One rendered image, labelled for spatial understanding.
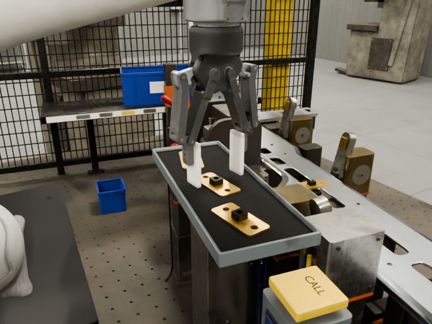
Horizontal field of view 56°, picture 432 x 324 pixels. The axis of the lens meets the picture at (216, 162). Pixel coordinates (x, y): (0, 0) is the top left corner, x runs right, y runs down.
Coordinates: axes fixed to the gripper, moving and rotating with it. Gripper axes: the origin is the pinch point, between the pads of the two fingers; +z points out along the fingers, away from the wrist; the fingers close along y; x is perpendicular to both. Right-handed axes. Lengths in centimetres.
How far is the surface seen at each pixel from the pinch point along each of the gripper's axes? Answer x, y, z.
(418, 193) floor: 94, 261, 119
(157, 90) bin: 98, 40, 11
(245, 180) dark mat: -1.3, 5.1, 4.0
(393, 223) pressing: -9.0, 39.0, 19.9
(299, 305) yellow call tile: -26.7, -8.8, 4.0
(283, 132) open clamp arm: 48, 62, 20
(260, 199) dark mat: -7.8, 2.5, 4.0
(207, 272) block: -3.6, -4.2, 16.9
